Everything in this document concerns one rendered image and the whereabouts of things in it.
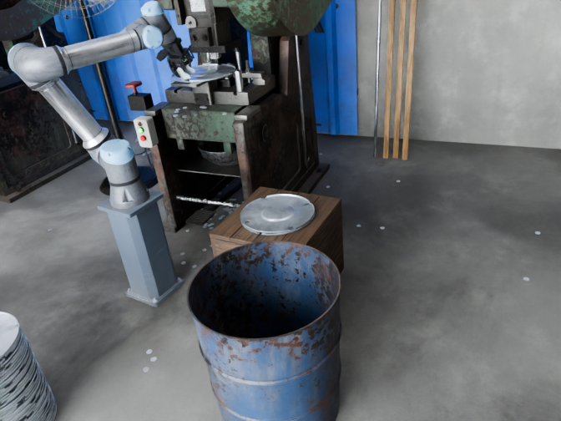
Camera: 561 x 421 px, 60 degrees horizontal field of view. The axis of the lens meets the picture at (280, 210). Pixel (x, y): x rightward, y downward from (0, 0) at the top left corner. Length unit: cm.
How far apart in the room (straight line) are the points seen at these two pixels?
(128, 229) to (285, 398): 94
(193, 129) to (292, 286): 103
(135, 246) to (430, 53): 215
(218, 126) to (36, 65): 82
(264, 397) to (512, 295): 114
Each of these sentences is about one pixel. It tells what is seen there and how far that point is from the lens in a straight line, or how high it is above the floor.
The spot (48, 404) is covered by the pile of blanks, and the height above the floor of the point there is 7.
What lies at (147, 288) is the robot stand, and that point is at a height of 8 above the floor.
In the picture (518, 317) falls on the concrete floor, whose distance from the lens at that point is 202.
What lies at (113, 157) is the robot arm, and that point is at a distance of 187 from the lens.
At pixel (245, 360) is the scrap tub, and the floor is 40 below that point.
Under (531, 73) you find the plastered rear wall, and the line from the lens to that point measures 328.
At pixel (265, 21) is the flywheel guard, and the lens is 196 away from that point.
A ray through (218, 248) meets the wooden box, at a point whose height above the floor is 29.
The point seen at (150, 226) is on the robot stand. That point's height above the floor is 34.
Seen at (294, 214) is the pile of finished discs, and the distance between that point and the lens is 186.
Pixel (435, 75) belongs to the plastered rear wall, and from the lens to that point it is 330.
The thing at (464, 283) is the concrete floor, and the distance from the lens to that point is 213.
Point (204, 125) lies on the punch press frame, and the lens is 227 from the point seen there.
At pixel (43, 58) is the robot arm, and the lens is 177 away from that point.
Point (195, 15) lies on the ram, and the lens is 232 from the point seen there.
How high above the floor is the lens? 130
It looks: 30 degrees down
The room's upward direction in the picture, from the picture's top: 6 degrees counter-clockwise
